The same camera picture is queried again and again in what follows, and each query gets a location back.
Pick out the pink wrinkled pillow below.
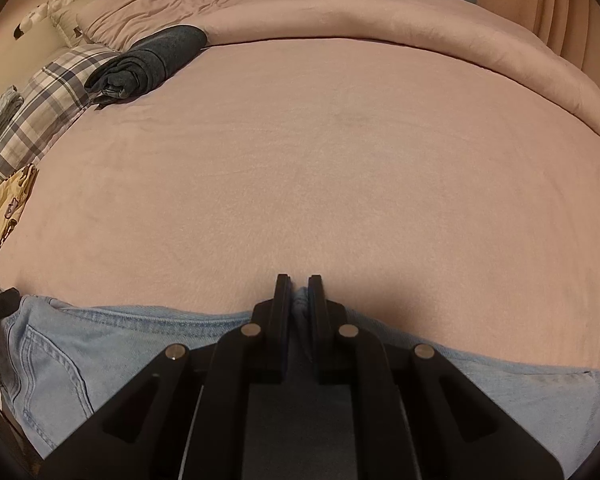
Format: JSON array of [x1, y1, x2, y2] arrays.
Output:
[[75, 0, 248, 52]]

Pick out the yellow printed cloth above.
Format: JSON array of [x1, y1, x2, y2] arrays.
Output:
[[0, 164, 39, 283]]

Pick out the dark grey folded garment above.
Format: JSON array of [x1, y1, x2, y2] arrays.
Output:
[[85, 25, 209, 107]]

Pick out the light blue denim pants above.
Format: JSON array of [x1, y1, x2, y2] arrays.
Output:
[[0, 287, 600, 476]]

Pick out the white plush toy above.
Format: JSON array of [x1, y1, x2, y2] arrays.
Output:
[[14, 0, 102, 39]]

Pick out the plaid pillow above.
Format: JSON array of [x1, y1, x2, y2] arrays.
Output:
[[0, 44, 122, 196]]

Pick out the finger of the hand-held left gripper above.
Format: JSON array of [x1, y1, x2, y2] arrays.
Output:
[[0, 287, 21, 331]]

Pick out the bed with pink sheet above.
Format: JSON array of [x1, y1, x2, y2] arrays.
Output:
[[0, 42, 600, 376]]

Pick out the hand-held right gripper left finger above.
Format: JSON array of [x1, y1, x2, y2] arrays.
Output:
[[37, 274, 294, 480]]

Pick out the pink duvet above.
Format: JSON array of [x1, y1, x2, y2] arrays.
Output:
[[195, 0, 600, 153]]

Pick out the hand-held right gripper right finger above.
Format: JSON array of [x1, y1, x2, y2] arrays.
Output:
[[307, 275, 566, 480]]

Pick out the white patterned cushion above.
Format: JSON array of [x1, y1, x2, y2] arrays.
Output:
[[51, 7, 95, 47]]

